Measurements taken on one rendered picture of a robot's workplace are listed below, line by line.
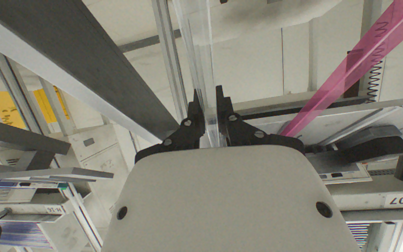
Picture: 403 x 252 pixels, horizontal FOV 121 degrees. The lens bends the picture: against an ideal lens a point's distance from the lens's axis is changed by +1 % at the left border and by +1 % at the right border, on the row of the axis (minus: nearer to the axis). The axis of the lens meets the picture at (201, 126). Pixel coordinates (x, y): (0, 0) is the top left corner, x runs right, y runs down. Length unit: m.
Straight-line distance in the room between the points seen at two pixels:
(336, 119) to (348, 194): 0.44
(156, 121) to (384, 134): 0.36
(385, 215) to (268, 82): 1.59
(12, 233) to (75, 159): 0.56
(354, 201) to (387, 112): 0.45
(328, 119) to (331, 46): 2.17
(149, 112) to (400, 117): 0.36
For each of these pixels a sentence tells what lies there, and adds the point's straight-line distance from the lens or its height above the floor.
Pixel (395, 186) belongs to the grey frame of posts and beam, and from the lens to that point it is 0.78.
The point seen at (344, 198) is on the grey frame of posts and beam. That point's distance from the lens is 0.66.
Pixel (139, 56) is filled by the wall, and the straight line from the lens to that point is 2.24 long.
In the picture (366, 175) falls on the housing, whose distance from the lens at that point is 0.60.
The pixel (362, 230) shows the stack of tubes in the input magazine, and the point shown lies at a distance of 0.74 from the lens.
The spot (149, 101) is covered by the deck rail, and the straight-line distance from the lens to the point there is 0.18.
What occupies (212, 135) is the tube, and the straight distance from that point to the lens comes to 0.16.
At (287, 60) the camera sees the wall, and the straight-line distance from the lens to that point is 2.10.
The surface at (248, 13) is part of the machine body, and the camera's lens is 0.71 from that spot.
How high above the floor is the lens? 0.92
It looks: 14 degrees up
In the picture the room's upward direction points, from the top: 170 degrees clockwise
